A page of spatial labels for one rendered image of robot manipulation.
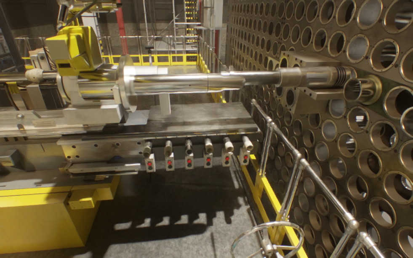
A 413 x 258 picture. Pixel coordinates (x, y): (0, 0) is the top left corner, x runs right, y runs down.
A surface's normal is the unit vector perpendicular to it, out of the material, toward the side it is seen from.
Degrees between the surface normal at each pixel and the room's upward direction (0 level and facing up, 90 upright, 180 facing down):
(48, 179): 0
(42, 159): 90
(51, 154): 90
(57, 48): 90
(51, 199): 0
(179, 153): 90
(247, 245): 0
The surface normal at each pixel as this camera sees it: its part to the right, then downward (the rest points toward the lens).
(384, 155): -0.99, 0.05
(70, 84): 0.13, 0.27
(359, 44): 0.12, 0.66
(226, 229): 0.01, -0.87
